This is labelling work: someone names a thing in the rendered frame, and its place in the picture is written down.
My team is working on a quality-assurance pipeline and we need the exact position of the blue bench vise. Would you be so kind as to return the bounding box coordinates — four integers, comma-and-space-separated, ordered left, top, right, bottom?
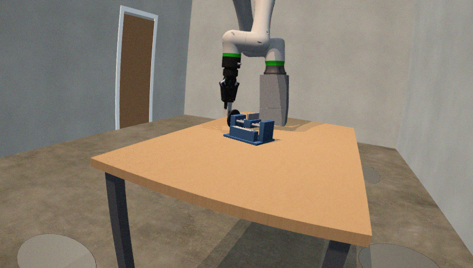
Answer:
223, 109, 275, 146

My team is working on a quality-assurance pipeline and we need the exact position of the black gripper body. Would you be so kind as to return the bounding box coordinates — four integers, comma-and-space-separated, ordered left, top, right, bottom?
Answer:
223, 68, 238, 87

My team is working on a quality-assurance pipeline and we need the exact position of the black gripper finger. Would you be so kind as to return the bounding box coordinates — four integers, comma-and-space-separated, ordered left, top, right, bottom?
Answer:
229, 80, 239, 111
219, 79, 232, 116

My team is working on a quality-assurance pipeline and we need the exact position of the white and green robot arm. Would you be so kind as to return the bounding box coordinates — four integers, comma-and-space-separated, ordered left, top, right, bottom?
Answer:
221, 0, 286, 75

